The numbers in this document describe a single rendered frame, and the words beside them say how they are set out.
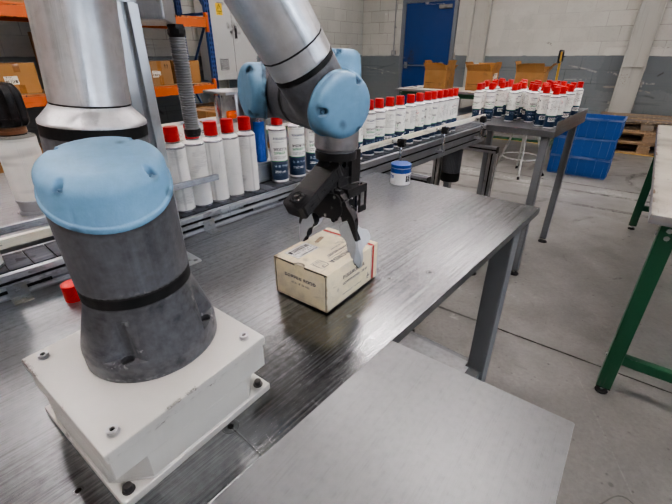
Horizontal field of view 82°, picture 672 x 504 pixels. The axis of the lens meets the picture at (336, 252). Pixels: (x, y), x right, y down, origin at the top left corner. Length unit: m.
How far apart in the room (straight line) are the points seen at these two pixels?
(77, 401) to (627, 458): 1.66
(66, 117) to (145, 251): 0.19
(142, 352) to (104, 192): 0.17
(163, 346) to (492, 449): 0.39
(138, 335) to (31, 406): 0.24
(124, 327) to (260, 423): 0.20
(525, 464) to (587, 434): 1.28
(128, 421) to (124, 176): 0.24
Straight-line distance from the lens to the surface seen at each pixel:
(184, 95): 0.91
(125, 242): 0.41
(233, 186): 1.11
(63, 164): 0.44
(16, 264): 0.95
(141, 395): 0.48
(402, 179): 1.36
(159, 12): 0.82
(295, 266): 0.68
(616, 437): 1.85
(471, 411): 0.56
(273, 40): 0.45
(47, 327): 0.81
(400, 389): 0.56
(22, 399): 0.68
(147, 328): 0.46
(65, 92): 0.54
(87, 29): 0.53
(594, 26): 7.94
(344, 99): 0.46
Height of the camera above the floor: 1.23
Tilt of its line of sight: 27 degrees down
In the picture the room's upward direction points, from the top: straight up
